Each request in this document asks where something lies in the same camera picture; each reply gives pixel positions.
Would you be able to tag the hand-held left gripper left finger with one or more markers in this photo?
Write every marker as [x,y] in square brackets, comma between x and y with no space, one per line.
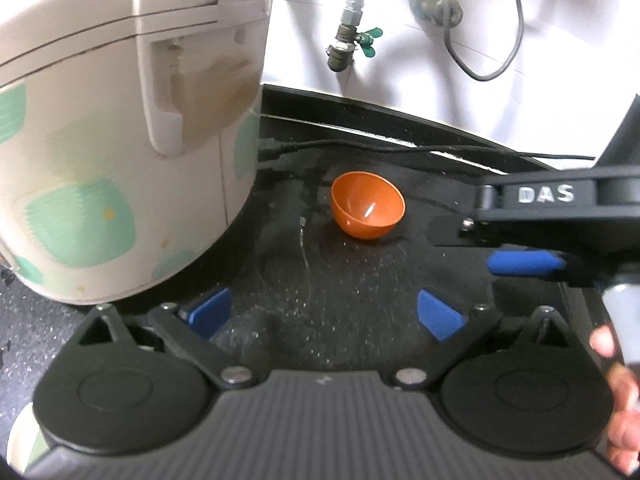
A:
[207,312]

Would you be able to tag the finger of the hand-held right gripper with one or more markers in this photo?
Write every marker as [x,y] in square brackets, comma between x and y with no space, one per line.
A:
[452,232]
[525,263]

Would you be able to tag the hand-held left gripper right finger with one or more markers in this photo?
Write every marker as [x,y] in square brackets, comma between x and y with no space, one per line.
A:
[440,314]

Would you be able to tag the orange plastic bowl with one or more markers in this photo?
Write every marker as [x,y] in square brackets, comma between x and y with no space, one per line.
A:
[367,210]

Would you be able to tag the person's right hand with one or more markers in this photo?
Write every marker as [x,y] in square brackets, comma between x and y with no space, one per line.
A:
[627,410]

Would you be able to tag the white green-patterned rice cooker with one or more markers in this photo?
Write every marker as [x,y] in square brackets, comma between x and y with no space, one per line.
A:
[120,150]

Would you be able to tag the cream rounded container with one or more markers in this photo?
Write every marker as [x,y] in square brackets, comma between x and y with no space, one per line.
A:
[25,435]

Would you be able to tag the metal wall fitting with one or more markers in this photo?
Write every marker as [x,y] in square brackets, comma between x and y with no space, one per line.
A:
[436,5]

